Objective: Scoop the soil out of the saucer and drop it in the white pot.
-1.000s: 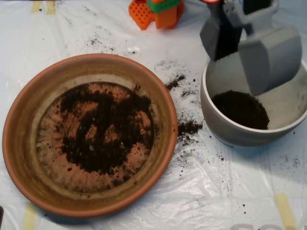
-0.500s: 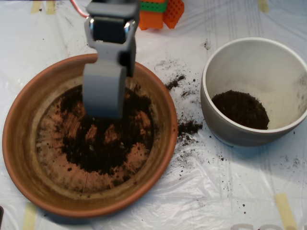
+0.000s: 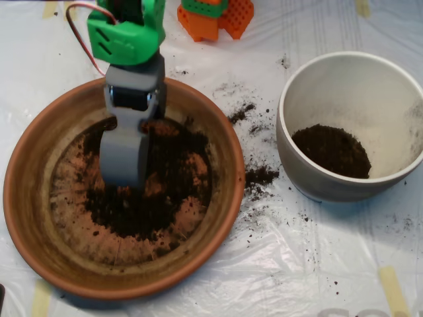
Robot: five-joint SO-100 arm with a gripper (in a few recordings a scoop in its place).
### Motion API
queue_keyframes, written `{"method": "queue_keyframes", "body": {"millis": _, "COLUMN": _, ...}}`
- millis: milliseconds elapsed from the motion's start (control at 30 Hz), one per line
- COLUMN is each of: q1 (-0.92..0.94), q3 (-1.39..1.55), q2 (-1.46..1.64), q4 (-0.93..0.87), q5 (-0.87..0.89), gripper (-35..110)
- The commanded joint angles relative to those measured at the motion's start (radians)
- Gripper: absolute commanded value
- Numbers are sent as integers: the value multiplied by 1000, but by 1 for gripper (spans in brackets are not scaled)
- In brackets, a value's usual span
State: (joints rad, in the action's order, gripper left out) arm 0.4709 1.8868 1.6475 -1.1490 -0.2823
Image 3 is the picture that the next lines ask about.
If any dark soil heap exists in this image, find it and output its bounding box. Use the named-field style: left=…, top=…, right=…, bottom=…
left=291, top=123, right=373, bottom=179

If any clear plastic cover sheet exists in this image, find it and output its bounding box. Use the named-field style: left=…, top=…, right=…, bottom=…
left=0, top=0, right=423, bottom=317

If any terracotta clay saucer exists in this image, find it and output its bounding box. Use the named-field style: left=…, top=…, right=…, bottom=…
left=2, top=73, right=246, bottom=301

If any beige masking tape strip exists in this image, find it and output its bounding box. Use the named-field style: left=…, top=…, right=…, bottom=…
left=30, top=280, right=52, bottom=317
left=355, top=0, right=371, bottom=18
left=377, top=265, right=410, bottom=317
left=42, top=1, right=57, bottom=19
left=63, top=1, right=79, bottom=20

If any white ceramic pot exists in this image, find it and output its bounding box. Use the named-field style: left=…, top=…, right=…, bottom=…
left=276, top=51, right=423, bottom=203

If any large spilled soil clump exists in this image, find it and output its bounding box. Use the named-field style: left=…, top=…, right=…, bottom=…
left=245, top=166, right=280, bottom=186

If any dark soil pile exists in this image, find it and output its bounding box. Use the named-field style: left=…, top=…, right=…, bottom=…
left=77, top=117, right=212, bottom=242

